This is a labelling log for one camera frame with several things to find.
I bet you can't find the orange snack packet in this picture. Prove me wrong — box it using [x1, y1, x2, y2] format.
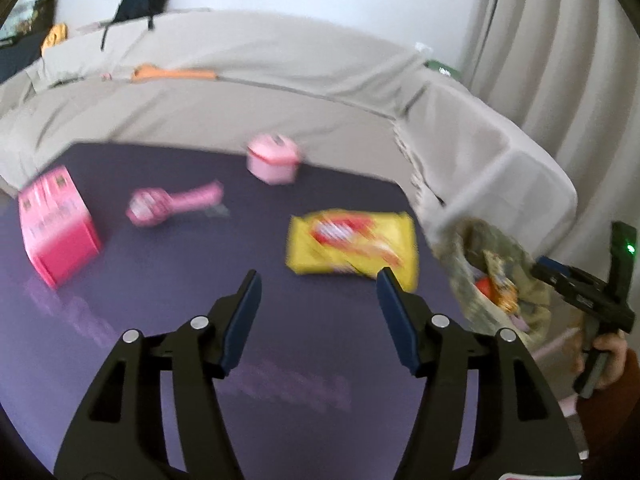
[482, 250, 522, 314]

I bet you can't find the grey covered sofa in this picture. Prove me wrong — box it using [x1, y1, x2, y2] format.
[0, 7, 431, 201]

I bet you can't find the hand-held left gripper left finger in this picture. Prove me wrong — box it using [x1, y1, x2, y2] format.
[53, 269, 263, 480]

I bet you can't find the white curtain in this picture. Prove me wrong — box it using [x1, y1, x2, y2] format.
[466, 0, 640, 261]

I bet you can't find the person's right hand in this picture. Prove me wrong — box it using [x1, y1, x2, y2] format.
[573, 331, 633, 391]

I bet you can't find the dark blue cabinet cloth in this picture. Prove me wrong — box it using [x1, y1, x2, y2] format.
[0, 30, 52, 87]

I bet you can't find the yellow snack packet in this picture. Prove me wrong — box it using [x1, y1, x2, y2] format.
[285, 209, 419, 292]

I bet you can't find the yellow plush toy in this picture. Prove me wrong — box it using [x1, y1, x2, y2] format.
[40, 23, 69, 57]

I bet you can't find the green digital clock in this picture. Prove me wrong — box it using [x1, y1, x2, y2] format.
[424, 59, 464, 80]

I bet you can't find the pink lidded pot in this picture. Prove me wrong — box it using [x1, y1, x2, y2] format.
[246, 133, 305, 186]

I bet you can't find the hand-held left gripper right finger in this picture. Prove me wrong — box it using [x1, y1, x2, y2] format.
[375, 266, 584, 480]

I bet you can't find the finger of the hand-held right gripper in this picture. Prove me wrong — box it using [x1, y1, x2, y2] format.
[531, 256, 577, 289]

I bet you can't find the purple tablecloth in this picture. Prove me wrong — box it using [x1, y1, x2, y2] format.
[0, 141, 478, 480]

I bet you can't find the glass fish tank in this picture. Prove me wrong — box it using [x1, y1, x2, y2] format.
[0, 0, 57, 42]

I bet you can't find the person's right forearm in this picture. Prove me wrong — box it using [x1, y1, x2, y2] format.
[575, 349, 640, 480]

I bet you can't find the pink cardboard box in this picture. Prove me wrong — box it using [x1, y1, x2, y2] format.
[18, 165, 103, 291]

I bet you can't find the pink patterned paddle-shaped item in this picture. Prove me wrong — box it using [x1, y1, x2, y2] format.
[125, 181, 225, 228]

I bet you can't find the trash bin with yellow-green bag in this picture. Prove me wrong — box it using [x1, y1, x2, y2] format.
[441, 216, 552, 347]

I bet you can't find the white fringed blanket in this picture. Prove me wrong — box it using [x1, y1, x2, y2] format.
[394, 66, 579, 262]

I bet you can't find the orange back scratcher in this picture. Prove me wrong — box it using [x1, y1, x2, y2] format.
[130, 63, 222, 84]

